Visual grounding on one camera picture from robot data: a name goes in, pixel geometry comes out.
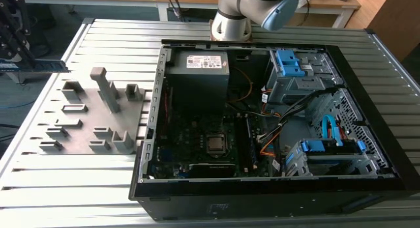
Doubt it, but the orange data cable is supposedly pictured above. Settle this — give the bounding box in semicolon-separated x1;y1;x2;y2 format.
260;134;280;158

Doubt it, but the thick black cable bundle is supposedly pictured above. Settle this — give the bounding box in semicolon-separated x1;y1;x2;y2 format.
257;89;339;143

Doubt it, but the grey metal drive cage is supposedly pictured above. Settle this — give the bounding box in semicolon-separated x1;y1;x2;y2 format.
265;50;346;106

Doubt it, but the blue data cable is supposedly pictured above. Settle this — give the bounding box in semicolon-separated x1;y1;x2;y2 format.
323;114;346;147

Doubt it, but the silver CPU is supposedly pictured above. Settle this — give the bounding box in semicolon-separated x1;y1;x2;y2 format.
208;136;227;151

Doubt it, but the grey power supply unit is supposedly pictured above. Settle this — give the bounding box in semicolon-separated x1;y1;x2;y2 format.
164;50;232;108

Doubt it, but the black CPU socket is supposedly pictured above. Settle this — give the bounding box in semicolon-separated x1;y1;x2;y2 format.
204;131;232;159

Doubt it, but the grey metal disk bay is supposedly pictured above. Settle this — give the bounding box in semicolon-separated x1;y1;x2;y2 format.
284;139;395;177

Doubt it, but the red black twisted wire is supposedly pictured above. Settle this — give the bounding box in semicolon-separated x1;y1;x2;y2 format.
164;86;174;124

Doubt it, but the brown wooden cabinet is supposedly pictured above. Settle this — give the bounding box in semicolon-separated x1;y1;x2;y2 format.
344;0;420;64

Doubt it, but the black RAM slot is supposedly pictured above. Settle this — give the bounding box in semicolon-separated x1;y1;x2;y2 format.
236;114;248;171

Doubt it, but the black graphics card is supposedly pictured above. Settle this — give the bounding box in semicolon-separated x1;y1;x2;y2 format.
189;162;239;179

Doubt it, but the black PC case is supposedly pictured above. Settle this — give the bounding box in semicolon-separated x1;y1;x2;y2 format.
128;38;415;223

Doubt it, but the green motherboard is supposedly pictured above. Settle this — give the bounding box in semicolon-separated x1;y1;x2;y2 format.
154;107;283;178

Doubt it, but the blue plastic disk carrier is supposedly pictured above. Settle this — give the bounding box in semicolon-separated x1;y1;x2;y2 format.
276;50;305;78

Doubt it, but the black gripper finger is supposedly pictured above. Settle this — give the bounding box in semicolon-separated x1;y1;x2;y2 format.
0;0;22;63
7;0;37;69

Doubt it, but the black disk with blue carrier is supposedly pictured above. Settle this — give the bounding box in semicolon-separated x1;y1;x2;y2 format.
300;138;368;156

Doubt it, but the wooden desk with white frame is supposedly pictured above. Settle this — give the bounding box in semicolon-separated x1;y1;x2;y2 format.
25;0;362;29

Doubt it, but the grey parts rack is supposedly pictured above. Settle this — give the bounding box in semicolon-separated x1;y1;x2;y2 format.
38;67;148;155

